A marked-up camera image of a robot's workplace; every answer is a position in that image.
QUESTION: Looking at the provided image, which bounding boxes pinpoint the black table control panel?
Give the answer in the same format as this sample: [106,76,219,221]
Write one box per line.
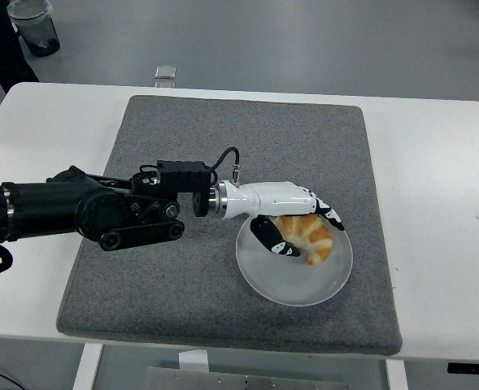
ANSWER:
[446,362,479,375]

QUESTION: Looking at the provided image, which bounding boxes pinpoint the golden croissant bread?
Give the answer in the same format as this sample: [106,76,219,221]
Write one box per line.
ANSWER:
[274,214,334,267]

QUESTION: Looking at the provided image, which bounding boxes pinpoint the white table bracket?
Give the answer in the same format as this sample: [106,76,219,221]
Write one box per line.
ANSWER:
[177,349,210,371]

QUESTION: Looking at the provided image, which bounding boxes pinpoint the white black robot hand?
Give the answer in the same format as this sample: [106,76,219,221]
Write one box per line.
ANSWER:
[224,180,346,258]

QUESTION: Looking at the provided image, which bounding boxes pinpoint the white table leg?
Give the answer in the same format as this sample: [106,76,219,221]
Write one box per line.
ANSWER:
[385,359,409,390]
[71,343,104,390]

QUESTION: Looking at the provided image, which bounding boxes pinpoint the grey metal plate with screws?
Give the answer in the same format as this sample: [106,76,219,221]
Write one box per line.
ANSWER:
[146,366,348,390]

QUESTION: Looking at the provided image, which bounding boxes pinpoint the grey felt mat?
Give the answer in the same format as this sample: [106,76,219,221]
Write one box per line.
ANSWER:
[55,95,403,355]

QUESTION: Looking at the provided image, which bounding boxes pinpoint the round grey plate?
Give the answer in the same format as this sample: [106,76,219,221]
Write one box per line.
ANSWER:
[235,205,355,307]

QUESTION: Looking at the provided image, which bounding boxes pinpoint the black bin with clear bag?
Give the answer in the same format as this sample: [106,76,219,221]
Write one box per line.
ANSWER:
[6,0,62,58]

